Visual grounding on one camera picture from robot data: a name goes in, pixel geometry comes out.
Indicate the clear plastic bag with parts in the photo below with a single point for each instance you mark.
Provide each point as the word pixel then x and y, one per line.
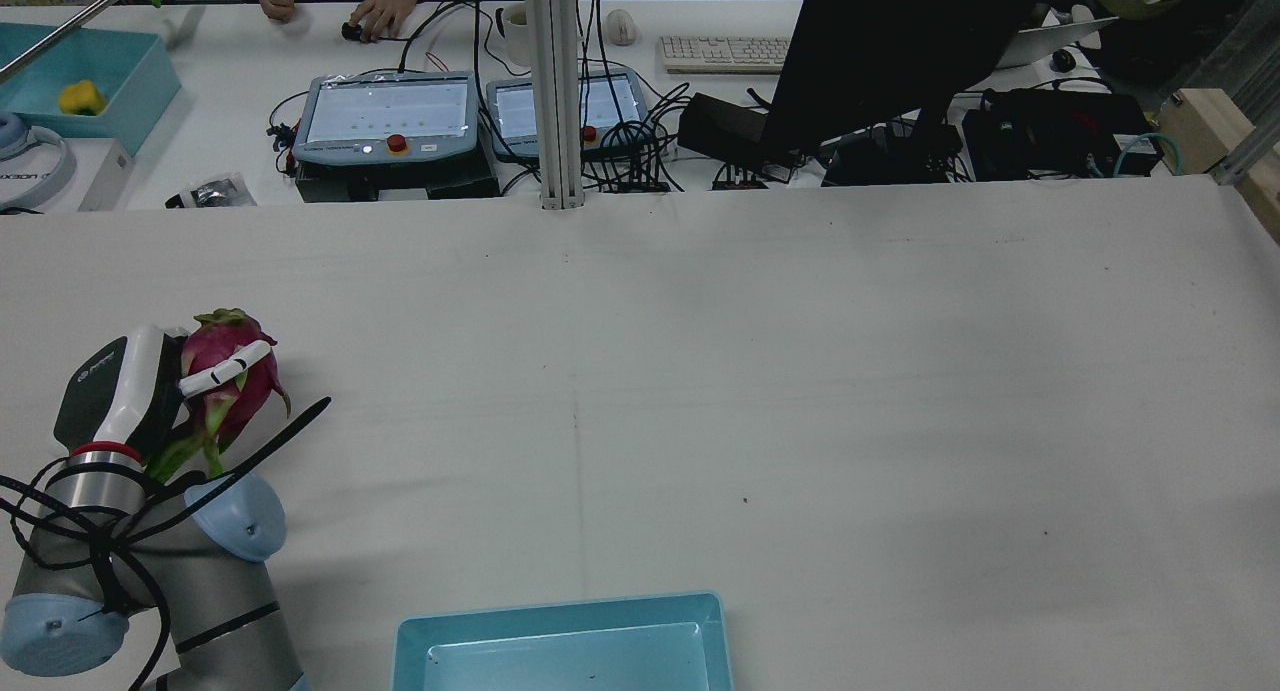
pixel 210 193

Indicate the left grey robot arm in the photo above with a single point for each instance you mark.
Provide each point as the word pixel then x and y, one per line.
pixel 200 591

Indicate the red dragon fruit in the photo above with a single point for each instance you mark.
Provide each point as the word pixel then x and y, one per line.
pixel 245 401

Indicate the aluminium frame rail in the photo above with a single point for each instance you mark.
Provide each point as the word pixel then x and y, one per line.
pixel 1250 146

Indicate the grey hub with orange switches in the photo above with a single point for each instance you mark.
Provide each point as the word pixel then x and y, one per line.
pixel 740 181
pixel 640 185

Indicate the aluminium frame post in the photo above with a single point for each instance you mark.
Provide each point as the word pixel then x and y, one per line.
pixel 555 91

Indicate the wooden box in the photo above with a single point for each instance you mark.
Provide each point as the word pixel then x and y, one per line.
pixel 1200 121

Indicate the white keyboard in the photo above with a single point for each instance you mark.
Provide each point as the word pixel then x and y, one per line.
pixel 720 54

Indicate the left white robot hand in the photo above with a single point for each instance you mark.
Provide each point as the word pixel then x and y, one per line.
pixel 130 381

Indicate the white mug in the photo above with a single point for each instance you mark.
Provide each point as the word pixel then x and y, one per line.
pixel 516 36

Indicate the blue grey teach pendant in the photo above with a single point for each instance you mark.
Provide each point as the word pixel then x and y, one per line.
pixel 390 111
pixel 620 101

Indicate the dark grey equipment box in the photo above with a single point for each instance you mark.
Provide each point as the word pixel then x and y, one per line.
pixel 450 181

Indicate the yellow toy pepper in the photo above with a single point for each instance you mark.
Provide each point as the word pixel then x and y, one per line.
pixel 82 98

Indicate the person's left hand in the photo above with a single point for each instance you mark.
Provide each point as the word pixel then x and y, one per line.
pixel 390 6

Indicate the thin metal rod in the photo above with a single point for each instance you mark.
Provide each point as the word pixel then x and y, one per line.
pixel 60 36

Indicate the light blue plastic bin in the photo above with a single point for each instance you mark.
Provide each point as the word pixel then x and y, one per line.
pixel 560 616

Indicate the black rectangular box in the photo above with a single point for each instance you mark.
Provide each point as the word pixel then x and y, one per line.
pixel 720 126

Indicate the white blue headset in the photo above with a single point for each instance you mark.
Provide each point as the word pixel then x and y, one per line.
pixel 62 166

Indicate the white cardboard box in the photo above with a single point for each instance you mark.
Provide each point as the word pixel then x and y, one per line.
pixel 100 176

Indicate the white computer mouse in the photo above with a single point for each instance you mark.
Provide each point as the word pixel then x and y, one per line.
pixel 621 26

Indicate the black equipment case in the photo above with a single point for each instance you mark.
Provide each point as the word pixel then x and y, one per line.
pixel 1050 131

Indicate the small black knob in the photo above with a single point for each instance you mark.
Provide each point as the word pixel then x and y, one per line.
pixel 350 32

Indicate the black computer monitor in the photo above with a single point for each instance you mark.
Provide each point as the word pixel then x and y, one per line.
pixel 880 51

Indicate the light blue storage tray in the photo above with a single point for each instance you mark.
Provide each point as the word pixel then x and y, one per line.
pixel 140 81

